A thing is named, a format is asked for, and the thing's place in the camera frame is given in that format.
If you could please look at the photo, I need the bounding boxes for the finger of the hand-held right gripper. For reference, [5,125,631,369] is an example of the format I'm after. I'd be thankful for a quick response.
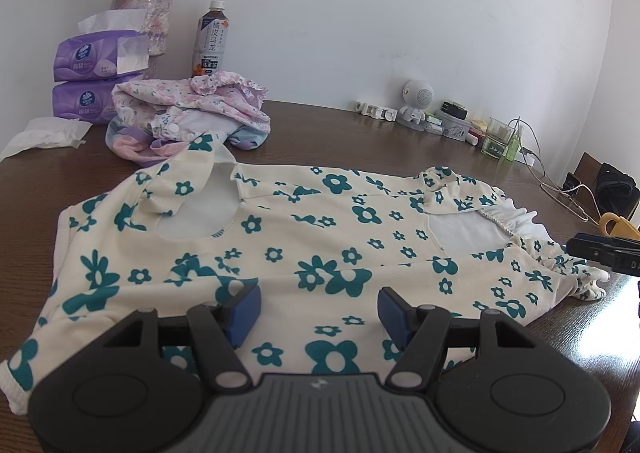
[566,232,640,278]

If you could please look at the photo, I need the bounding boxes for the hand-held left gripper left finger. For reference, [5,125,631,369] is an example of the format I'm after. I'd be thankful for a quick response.
[101,284,263,392]

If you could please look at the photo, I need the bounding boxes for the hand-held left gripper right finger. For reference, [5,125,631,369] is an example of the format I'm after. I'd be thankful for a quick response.
[377,286,539,391]

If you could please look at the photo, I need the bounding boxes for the cream teal-flower garment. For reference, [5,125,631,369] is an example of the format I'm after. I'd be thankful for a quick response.
[0,130,610,416]

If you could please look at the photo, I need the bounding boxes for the black bag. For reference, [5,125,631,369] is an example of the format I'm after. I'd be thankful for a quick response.
[595,163,637,221]

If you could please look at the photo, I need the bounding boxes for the green spray bottle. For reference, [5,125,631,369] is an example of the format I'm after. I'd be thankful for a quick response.
[505,119,522,162]

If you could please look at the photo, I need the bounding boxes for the glass cup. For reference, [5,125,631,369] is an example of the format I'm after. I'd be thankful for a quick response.
[481,117,516,161]

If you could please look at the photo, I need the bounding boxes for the light blue cloth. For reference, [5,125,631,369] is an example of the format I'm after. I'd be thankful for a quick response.
[227,123,273,151]

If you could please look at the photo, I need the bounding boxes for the pink purple cloth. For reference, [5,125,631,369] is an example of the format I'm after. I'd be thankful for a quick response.
[105,115,201,168]

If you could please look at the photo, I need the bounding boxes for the pink floral baby garment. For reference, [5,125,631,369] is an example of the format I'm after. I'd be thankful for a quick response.
[111,72,272,141]

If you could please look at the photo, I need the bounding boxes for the white robot speaker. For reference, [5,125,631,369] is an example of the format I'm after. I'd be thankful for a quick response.
[397,78,436,130]

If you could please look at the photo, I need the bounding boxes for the closed purple tissue pack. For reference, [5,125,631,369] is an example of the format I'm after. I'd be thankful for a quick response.
[51,80,121,124]

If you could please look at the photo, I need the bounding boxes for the crumpled white tissue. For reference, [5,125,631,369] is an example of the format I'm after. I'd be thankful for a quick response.
[0,116,93,164]

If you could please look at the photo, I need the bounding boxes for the tea bottle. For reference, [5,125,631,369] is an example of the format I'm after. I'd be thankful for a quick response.
[191,0,231,78]

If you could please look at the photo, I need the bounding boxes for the open purple tissue pack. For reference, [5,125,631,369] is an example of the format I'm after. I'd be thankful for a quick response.
[52,10,151,82]

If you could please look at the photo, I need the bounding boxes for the yellow plastic handle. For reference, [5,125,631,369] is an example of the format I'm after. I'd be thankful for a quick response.
[599,213,640,237]

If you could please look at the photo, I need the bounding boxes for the white charging cables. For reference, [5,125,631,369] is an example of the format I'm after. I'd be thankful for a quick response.
[510,117,603,224]

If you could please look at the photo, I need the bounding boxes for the white cable clip holder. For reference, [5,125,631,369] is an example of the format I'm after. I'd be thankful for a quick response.
[352,99,398,121]

